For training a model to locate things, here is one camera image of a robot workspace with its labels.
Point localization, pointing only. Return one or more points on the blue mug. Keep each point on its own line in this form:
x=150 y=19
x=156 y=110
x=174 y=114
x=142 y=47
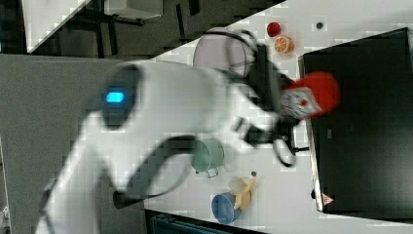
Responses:
x=222 y=206

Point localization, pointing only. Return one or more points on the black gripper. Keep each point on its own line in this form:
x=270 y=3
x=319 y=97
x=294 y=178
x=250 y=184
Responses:
x=264 y=79

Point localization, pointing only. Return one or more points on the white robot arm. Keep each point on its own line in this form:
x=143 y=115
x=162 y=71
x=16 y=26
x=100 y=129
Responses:
x=150 y=112

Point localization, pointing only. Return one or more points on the small dark red strawberry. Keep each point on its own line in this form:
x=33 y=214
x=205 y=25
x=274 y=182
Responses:
x=274 y=29

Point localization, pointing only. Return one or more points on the orange slice toy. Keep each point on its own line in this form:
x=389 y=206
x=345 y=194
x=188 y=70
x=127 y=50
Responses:
x=284 y=45

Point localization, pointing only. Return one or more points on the silver black toaster oven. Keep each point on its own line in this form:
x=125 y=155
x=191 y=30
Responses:
x=362 y=151

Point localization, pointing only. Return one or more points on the purple round plate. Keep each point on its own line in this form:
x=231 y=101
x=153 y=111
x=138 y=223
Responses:
x=226 y=49

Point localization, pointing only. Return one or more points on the green mug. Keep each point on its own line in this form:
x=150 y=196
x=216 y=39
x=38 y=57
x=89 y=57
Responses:
x=207 y=157

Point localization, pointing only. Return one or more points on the red ketchup bottle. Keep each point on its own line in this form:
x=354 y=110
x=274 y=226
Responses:
x=312 y=96

